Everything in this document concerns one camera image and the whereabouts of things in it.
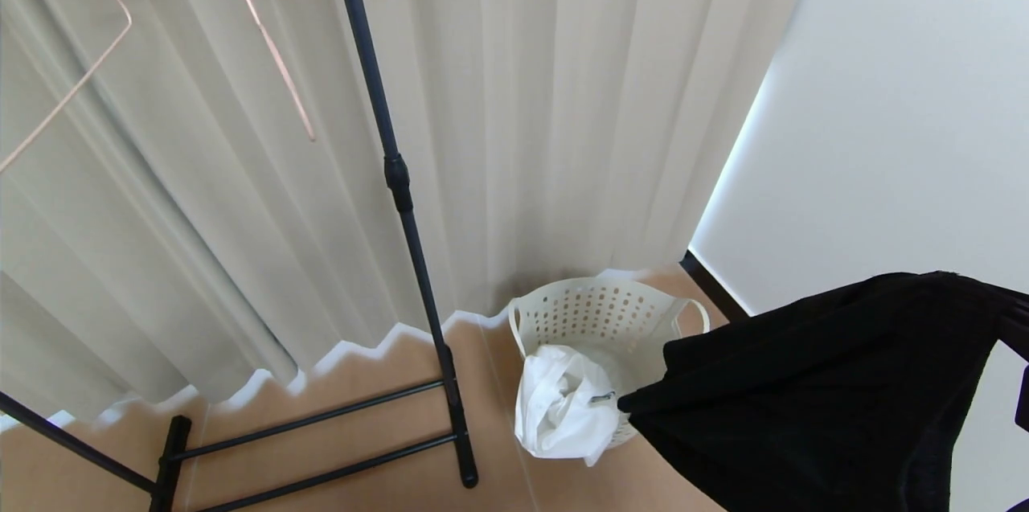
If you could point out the black shorts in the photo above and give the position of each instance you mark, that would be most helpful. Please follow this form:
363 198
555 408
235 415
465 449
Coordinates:
804 415

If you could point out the white laundry basket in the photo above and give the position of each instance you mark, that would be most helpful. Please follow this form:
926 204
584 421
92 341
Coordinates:
547 307

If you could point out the black clothes rack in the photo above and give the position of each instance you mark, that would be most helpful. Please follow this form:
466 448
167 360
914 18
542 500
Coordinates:
398 174

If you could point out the pink clothes hanger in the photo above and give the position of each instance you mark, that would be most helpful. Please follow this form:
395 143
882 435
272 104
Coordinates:
80 83
268 38

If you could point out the beige curtain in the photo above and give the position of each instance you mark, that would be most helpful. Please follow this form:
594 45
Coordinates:
563 94

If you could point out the white garment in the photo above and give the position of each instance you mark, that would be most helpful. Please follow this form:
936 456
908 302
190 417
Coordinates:
563 415

